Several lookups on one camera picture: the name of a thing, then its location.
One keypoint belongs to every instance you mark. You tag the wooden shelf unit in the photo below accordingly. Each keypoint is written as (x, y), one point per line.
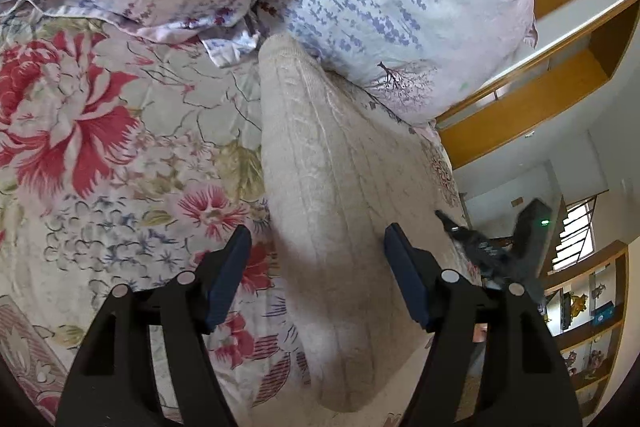
(607, 342)

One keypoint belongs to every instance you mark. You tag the blue floral pillow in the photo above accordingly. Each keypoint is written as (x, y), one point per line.
(410, 7)

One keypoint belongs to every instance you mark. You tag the floral bed sheet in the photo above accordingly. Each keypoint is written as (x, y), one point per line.
(100, 132)

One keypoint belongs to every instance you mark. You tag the wooden headboard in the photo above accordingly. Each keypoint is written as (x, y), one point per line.
(500, 132)

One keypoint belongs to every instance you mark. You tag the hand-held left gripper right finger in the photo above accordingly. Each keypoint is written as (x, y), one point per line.
(407, 279)

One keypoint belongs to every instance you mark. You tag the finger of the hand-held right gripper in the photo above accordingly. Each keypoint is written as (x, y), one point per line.
(465, 239)

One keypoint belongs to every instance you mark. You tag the yellow figurine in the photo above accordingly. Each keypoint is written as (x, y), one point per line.
(579, 305)

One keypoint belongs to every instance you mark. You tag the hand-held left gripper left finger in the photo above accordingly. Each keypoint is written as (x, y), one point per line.
(227, 279)

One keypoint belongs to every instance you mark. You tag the blue box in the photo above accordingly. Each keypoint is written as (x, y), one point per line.
(603, 312)

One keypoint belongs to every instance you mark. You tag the window with metal bars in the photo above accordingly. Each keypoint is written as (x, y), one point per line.
(575, 232)

